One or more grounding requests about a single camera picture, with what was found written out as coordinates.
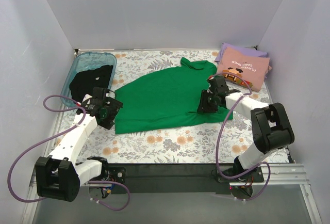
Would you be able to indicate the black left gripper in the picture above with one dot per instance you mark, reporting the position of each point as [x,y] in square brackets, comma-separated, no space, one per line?
[111,114]

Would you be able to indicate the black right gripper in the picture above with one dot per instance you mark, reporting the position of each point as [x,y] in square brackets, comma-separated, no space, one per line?
[204,102]

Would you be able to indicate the green t shirt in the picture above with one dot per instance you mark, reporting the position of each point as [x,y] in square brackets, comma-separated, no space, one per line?
[166,99]

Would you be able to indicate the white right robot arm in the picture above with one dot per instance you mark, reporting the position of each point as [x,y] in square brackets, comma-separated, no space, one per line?
[271,128]

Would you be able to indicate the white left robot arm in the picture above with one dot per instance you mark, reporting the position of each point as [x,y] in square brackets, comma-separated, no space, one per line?
[58,176]

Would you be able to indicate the black t shirt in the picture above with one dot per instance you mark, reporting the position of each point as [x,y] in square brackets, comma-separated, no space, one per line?
[84,82]

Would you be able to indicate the floral table mat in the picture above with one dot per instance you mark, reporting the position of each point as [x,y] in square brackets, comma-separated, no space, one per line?
[193,144]

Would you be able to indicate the blue plastic basket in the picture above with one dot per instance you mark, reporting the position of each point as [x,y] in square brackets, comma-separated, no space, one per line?
[83,62]

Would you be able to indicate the pink folded t shirt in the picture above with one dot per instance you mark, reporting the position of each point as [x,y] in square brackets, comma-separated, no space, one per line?
[235,65]

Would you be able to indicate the lavender folded t shirt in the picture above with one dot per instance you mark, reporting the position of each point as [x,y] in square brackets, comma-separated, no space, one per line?
[244,50]

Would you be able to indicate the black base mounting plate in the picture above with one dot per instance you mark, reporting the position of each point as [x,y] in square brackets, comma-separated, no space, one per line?
[176,178]

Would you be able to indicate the aluminium frame rail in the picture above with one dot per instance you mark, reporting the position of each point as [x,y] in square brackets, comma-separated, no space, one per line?
[284,197]

